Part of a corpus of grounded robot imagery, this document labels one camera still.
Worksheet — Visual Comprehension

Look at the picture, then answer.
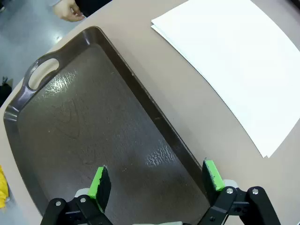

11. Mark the white A4 paper sheet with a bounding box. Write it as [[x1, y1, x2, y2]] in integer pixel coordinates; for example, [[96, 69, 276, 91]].
[[151, 0, 300, 159]]

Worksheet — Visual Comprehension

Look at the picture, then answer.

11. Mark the black bag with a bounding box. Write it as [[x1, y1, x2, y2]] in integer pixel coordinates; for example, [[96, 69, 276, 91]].
[[0, 76, 13, 106]]

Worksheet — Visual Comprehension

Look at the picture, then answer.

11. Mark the person's right hand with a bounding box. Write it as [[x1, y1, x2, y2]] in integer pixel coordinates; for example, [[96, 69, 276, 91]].
[[52, 0, 85, 23]]

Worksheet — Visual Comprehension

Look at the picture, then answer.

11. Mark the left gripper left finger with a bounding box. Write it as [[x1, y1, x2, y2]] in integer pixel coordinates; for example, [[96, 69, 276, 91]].
[[40, 165, 113, 225]]

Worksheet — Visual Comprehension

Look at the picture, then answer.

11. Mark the yellow crumpled bag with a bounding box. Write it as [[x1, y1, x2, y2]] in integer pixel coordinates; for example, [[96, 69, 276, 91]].
[[0, 165, 9, 209]]

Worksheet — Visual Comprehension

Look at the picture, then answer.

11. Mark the brown plastic serving tray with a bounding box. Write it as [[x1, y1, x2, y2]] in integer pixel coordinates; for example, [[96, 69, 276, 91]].
[[3, 25, 211, 225]]

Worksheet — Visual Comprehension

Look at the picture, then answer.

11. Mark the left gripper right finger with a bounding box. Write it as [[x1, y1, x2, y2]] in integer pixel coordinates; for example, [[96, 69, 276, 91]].
[[200, 158, 282, 225]]

